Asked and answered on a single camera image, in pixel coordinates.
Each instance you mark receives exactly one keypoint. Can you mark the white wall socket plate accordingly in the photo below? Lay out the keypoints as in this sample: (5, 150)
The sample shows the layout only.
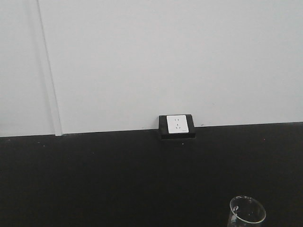
(177, 124)

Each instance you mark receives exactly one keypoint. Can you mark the clear glass flask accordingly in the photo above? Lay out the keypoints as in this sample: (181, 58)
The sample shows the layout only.
(246, 211)

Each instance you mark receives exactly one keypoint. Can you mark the black socket housing box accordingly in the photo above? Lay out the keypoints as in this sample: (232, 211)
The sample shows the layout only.
(163, 129)

